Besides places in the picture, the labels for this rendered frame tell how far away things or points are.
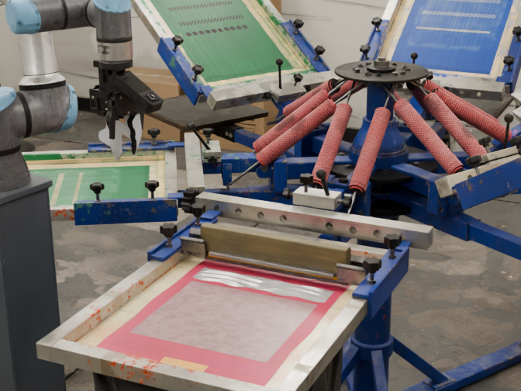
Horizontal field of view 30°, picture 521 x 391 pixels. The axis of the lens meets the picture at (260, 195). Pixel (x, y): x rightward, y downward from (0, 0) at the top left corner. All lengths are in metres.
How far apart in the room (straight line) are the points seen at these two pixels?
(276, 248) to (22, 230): 0.63
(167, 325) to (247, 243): 0.36
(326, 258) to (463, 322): 2.06
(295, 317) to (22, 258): 0.71
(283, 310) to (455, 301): 2.35
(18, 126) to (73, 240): 2.90
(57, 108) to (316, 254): 0.73
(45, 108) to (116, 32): 0.46
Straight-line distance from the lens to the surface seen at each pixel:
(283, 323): 2.25
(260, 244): 2.47
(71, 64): 7.83
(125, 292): 2.36
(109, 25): 2.05
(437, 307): 4.52
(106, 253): 5.10
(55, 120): 2.47
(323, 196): 2.68
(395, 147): 3.14
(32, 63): 2.47
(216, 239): 2.52
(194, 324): 2.26
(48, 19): 2.10
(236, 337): 2.19
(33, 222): 2.51
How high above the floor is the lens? 2.00
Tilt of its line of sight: 20 degrees down
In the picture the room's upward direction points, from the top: 1 degrees counter-clockwise
